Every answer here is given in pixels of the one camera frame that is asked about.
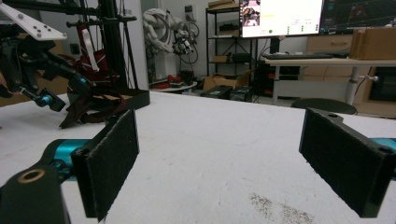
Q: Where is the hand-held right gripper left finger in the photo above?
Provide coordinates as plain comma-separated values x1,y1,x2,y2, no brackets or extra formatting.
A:
71,108,140,223

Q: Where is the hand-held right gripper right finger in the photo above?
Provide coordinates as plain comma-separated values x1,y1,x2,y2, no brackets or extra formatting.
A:
298,106,396,219

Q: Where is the plain dark red bow tie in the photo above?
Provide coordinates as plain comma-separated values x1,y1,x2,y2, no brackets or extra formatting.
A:
58,89,130,130

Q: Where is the striped red bow tie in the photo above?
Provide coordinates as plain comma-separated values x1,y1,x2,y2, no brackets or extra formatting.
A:
60,24,121,87

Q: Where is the black tie rack with tray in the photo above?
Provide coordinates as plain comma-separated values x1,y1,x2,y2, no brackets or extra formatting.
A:
65,14,151,113

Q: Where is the black round stool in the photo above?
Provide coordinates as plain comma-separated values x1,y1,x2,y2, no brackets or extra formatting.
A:
290,97,359,116

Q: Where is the white foam mat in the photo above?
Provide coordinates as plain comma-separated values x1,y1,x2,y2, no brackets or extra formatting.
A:
0,91,396,224

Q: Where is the light wooden desk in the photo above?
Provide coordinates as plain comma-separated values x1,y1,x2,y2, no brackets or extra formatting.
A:
263,57,396,107

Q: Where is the black keyboard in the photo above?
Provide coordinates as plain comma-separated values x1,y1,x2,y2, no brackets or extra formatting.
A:
262,52,334,61

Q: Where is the large brown cardboard box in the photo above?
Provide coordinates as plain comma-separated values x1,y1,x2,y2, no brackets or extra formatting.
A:
348,26,396,62

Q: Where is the black equipment case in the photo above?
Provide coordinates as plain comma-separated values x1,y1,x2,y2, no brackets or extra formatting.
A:
200,84,233,101
229,85,254,103

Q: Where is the open cardboard box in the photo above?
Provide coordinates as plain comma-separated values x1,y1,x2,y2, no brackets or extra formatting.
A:
202,70,254,93

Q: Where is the black metal shelf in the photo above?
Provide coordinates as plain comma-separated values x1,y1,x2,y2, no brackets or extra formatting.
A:
205,5,260,78

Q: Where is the dark computer monitor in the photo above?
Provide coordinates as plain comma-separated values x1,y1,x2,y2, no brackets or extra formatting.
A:
318,0,396,35

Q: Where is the bright computer monitor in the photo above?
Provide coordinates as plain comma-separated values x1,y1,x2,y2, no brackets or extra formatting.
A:
238,0,325,39

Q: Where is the black frame post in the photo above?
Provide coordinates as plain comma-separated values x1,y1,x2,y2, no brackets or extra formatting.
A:
0,0,129,91

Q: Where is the white robot with cables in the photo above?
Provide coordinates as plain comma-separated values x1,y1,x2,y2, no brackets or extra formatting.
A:
142,7,200,66

